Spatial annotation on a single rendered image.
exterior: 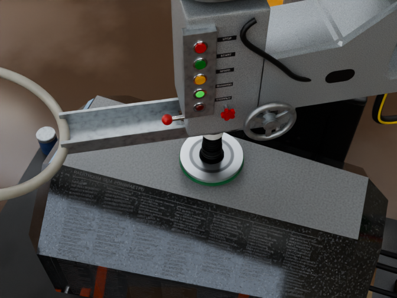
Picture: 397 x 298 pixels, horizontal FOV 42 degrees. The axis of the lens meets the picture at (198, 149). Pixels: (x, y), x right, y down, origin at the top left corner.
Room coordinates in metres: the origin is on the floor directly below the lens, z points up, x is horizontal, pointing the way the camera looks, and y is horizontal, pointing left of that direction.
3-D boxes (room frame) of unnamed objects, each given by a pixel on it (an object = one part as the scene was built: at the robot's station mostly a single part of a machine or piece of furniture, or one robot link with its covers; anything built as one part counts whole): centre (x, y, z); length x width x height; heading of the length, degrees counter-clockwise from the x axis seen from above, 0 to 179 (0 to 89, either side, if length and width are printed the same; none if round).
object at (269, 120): (0.96, -0.19, 1.20); 0.15 x 0.10 x 0.15; 102
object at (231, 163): (1.06, -0.04, 0.88); 0.21 x 0.21 x 0.01
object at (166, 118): (0.96, 0.07, 1.18); 0.08 x 0.03 x 0.03; 102
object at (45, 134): (1.75, 0.81, 0.08); 0.10 x 0.10 x 0.13
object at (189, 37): (0.93, 0.00, 1.38); 0.08 x 0.03 x 0.28; 102
